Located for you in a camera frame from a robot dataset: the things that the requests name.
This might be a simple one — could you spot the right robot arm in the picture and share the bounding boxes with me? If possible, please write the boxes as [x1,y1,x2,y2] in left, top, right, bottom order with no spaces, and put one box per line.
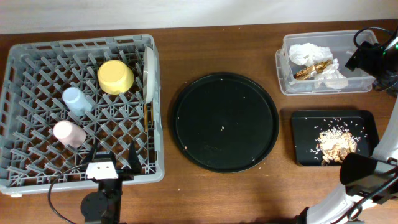
[294,30,397,223]

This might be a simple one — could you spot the yellow bowl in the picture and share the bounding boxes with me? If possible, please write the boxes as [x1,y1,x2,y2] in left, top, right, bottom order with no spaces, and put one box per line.
[97,60,134,95]

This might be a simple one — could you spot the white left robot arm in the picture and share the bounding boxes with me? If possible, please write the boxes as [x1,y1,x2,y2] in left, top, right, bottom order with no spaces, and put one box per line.
[80,142,142,224]

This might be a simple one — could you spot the clear plastic bin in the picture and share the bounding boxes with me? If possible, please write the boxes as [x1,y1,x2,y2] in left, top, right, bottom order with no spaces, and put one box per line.
[275,30,375,96]

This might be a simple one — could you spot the white napkin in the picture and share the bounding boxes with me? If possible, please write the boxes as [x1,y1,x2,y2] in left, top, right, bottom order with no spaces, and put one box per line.
[314,58,349,90]
[289,43,333,67]

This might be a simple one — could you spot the black rectangular tray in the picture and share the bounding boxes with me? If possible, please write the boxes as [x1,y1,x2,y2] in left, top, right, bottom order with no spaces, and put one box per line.
[291,110,379,166]

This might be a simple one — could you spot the light blue plastic cup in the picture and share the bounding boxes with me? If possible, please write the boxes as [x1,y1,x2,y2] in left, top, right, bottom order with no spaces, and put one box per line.
[62,87,93,116]

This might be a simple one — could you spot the pink plastic cup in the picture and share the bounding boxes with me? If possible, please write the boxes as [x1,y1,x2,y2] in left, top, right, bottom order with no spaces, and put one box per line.
[53,120,86,148]

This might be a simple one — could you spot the gold coffee sachet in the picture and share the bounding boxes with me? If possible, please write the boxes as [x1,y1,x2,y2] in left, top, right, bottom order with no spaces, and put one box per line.
[294,60,332,80]

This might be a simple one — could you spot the black cable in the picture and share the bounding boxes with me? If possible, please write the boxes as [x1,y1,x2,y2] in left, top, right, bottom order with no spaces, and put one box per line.
[353,26,394,49]

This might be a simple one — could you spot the food scraps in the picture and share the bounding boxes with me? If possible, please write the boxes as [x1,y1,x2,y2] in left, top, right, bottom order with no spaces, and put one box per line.
[308,117,368,166]

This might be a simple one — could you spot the wooden chopstick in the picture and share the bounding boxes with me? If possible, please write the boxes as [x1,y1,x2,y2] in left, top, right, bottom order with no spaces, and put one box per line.
[144,104,148,132]
[150,101,155,128]

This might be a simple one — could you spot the round black tray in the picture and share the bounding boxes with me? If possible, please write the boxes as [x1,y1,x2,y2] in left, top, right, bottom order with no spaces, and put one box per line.
[170,72,279,173]

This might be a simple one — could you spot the grey dishwasher rack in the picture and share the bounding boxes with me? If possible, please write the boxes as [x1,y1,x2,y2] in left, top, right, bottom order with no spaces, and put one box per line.
[1,34,165,197]

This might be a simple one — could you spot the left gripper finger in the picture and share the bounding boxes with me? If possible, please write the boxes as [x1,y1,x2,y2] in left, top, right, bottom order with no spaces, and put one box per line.
[81,144,97,164]
[127,140,142,174]

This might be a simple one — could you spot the white plate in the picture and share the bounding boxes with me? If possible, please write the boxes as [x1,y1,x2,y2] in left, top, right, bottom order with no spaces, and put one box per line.
[143,46,157,104]

